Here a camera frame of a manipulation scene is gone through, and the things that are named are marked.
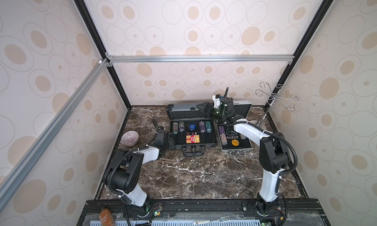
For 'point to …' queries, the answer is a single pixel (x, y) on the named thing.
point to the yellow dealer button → (235, 142)
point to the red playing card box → (191, 139)
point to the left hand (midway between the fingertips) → (174, 139)
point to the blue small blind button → (192, 127)
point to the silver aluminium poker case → (230, 140)
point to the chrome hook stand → (274, 98)
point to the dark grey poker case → (191, 130)
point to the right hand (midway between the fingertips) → (206, 107)
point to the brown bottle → (106, 217)
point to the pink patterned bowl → (129, 138)
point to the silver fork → (222, 219)
